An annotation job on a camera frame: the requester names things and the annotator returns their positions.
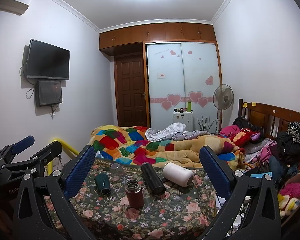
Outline wooden bed headboard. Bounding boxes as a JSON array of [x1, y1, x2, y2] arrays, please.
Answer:
[[238, 99, 300, 139]]

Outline floral green quilt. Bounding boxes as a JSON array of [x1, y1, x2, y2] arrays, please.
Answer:
[[43, 157, 222, 240]]

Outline yellow plush toy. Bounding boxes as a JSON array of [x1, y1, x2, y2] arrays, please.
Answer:
[[277, 194, 300, 218]]

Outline black thermos bottle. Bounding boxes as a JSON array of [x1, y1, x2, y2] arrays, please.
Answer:
[[141, 163, 166, 196]]

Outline white small cabinet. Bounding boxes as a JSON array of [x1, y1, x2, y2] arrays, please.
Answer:
[[173, 111, 194, 131]]

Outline red plush toy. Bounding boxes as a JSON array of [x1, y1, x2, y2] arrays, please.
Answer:
[[230, 128, 261, 147]]

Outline grey white crumpled sheet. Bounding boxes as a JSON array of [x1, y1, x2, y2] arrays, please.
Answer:
[[145, 122, 212, 142]]

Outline colourful patchwork blanket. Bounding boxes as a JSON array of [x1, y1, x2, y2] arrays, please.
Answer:
[[89, 125, 244, 170]]

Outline clear glass cup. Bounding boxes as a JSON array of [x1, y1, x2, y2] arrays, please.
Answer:
[[110, 163, 125, 181]]

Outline red thermos cup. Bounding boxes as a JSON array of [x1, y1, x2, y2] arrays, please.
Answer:
[[125, 180, 144, 209]]

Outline yellow padded bed rail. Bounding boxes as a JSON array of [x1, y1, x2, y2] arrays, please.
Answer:
[[45, 138, 79, 176]]

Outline sliding wardrobe with hearts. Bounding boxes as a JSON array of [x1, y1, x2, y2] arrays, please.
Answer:
[[145, 42, 221, 133]]

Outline wall mounted black television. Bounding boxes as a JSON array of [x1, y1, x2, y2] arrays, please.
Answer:
[[24, 39, 70, 80]]

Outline standing electric fan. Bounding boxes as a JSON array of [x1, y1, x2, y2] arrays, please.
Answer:
[[213, 84, 234, 133]]

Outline dark green faceted cup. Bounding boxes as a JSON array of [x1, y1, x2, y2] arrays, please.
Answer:
[[94, 173, 111, 196]]

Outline light blue box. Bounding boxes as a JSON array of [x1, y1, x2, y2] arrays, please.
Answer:
[[250, 172, 273, 178]]

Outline green bottle on cabinet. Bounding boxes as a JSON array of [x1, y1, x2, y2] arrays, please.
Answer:
[[187, 100, 192, 112]]

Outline white thermos cup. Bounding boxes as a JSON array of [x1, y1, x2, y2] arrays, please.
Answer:
[[162, 163, 194, 187]]

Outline overhead wooden cabinets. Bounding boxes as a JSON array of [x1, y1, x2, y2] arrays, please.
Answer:
[[99, 22, 216, 56]]

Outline brown wooden door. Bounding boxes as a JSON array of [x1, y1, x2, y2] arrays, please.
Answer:
[[114, 54, 147, 127]]

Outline small wall mounted screen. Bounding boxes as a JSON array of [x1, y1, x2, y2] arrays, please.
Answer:
[[34, 80, 63, 107]]

